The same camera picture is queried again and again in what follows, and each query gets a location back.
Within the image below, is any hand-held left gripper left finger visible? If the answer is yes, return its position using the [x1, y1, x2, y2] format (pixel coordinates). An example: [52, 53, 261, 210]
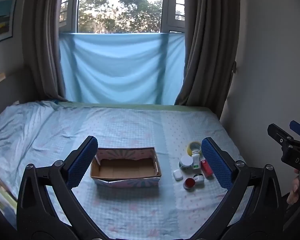
[16, 135, 99, 233]

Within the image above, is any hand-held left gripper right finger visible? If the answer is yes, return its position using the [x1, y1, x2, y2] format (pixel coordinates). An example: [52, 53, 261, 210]
[201, 137, 283, 233]

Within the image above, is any red small box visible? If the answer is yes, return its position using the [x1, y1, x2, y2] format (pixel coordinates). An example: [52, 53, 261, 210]
[200, 158, 214, 178]

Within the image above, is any white bottle green label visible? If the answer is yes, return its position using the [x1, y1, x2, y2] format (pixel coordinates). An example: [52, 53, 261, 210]
[191, 150, 202, 169]

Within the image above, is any black lid white jar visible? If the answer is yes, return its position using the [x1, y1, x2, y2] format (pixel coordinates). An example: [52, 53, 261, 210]
[193, 174, 205, 187]

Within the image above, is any yellow tape roll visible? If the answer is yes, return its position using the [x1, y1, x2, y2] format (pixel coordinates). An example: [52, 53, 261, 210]
[187, 141, 203, 156]

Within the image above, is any red lid jar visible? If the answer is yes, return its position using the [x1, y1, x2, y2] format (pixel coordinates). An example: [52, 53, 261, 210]
[183, 177, 196, 191]

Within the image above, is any white earbuds case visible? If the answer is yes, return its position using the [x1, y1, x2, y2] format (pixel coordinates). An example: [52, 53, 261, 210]
[172, 169, 184, 181]

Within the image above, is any cardboard box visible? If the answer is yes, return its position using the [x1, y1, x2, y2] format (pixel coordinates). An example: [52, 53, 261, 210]
[90, 147, 162, 188]

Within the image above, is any person's right hand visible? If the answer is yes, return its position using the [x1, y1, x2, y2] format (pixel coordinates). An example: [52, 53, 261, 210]
[286, 168, 300, 205]

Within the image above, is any pale green cloth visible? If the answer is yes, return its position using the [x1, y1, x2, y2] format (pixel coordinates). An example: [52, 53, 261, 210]
[0, 181, 17, 214]

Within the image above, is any grey padded headboard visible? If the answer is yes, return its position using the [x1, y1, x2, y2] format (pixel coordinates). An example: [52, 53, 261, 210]
[0, 66, 42, 127]

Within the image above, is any light blue hanging cloth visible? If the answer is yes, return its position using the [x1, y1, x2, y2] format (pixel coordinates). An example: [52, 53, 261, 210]
[58, 32, 186, 105]

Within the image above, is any brown curtain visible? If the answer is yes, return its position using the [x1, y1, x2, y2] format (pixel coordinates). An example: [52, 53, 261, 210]
[174, 0, 241, 106]
[22, 0, 78, 101]

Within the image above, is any window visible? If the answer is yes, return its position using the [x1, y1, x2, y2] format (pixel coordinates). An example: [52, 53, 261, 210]
[59, 0, 186, 34]

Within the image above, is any wall poster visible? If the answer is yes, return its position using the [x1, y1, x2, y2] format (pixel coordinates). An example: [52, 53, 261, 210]
[0, 0, 18, 46]

